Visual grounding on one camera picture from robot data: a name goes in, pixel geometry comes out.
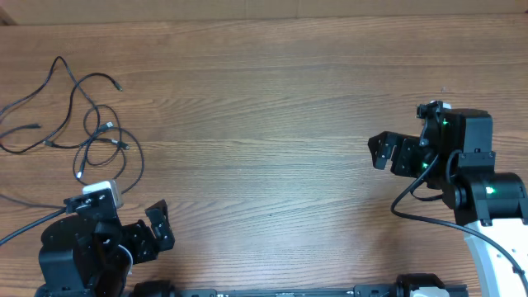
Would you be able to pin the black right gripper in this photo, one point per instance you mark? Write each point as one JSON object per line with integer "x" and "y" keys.
{"x": 408, "y": 154}

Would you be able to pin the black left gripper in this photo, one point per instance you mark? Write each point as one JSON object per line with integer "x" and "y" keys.
{"x": 134, "y": 238}

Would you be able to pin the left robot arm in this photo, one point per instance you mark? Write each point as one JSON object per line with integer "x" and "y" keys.
{"x": 91, "y": 253}

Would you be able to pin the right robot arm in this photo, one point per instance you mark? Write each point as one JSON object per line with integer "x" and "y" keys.
{"x": 454, "y": 155}

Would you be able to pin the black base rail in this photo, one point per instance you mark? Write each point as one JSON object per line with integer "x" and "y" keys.
{"x": 166, "y": 288}

